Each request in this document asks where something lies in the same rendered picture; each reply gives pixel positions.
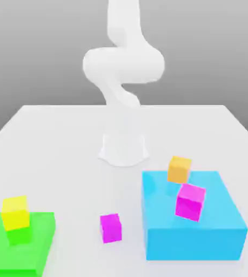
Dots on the large green box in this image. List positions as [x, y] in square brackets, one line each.
[11, 257]

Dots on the small orange cube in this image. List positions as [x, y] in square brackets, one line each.
[178, 171]

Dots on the small green cube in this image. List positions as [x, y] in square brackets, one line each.
[20, 235]

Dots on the small magenta cube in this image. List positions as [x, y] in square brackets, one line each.
[189, 205]
[111, 229]

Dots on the large blue box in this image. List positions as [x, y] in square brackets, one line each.
[192, 238]

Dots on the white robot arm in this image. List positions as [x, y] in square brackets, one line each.
[123, 65]

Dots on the small yellow cube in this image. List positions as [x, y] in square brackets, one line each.
[15, 214]

